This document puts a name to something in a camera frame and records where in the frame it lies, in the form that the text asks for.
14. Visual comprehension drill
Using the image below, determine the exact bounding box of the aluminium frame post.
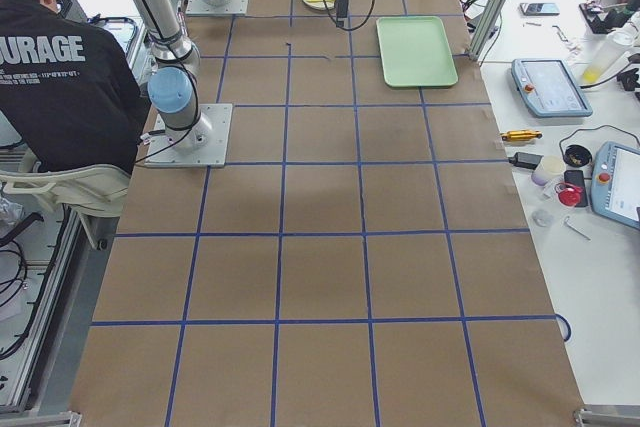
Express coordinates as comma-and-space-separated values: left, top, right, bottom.
467, 0, 531, 64

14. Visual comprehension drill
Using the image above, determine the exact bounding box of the gold metal cylinder tool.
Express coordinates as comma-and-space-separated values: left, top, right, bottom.
500, 129, 543, 142

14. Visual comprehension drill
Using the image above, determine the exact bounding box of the red round cap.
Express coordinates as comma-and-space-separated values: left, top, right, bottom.
555, 182, 584, 207

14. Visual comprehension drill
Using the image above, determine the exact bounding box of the near blue teach pendant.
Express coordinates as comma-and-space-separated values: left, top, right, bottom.
590, 141, 639, 230

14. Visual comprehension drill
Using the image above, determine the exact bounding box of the person in black hoodie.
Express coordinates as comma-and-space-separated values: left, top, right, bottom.
1, 0, 150, 173

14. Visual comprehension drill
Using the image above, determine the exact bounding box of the light green tray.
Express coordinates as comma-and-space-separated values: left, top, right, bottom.
376, 16, 458, 88

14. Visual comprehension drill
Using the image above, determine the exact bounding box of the white round container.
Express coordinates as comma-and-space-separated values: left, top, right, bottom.
531, 155, 566, 186

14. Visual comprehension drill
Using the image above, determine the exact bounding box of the clear bottle yellow liquid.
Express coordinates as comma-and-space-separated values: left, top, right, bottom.
581, 29, 636, 88

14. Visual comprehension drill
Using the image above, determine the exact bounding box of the smartphone on desk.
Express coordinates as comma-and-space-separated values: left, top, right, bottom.
519, 2, 560, 17

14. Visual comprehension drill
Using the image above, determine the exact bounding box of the blue teach pendant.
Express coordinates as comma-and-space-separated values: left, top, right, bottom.
511, 58, 593, 118
590, 141, 639, 230

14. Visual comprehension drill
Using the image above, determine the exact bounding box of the black power adapter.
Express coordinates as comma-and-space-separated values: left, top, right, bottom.
508, 152, 542, 170

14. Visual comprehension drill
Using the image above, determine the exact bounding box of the white office chair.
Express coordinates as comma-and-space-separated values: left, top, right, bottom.
0, 151, 132, 251

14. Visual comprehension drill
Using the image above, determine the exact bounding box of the far blue teach pendant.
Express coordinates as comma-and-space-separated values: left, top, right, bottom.
511, 58, 593, 118

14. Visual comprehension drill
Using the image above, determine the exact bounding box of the allen key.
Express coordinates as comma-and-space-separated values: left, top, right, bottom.
563, 216, 591, 241

